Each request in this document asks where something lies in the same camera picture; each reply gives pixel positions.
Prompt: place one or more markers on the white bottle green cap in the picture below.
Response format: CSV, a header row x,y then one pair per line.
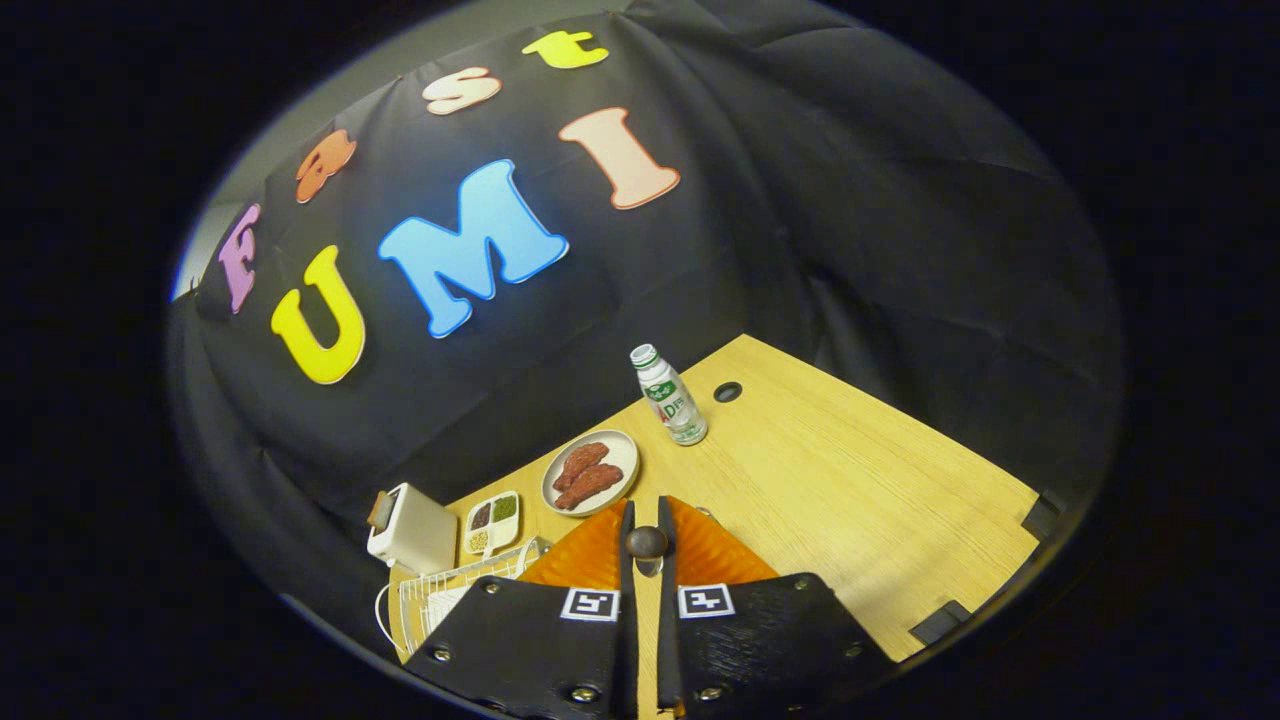
x,y
672,400

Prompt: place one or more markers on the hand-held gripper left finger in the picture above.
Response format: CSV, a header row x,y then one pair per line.
x,y
627,640

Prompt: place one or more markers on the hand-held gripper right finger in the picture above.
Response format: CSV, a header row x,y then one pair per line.
x,y
668,640

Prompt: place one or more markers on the brown toast slice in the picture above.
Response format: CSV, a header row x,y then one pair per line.
x,y
380,510

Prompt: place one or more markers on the black table clamp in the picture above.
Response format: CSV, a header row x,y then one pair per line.
x,y
1040,517
940,622

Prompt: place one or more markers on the white toaster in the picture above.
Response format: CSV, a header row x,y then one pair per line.
x,y
420,535

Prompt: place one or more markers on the red sausage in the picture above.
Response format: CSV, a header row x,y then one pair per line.
x,y
582,463
590,485

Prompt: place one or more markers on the black backdrop cloth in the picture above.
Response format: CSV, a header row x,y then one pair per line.
x,y
800,200

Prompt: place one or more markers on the white divided bean dish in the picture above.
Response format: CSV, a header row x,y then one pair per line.
x,y
492,535

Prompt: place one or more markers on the beige round plate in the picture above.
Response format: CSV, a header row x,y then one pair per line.
x,y
622,450

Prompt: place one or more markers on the white drip tray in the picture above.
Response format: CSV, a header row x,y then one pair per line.
x,y
452,605

